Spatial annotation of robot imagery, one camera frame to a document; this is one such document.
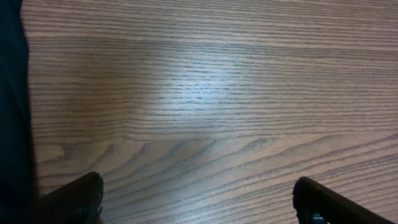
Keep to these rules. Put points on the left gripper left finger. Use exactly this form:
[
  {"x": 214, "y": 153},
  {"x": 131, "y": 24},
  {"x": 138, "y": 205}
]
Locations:
[{"x": 78, "y": 202}]

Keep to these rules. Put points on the black t-shirt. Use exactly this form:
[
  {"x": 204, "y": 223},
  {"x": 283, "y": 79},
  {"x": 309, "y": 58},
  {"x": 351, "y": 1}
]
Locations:
[{"x": 17, "y": 176}]

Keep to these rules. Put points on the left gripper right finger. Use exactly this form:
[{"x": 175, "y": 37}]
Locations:
[{"x": 315, "y": 203}]

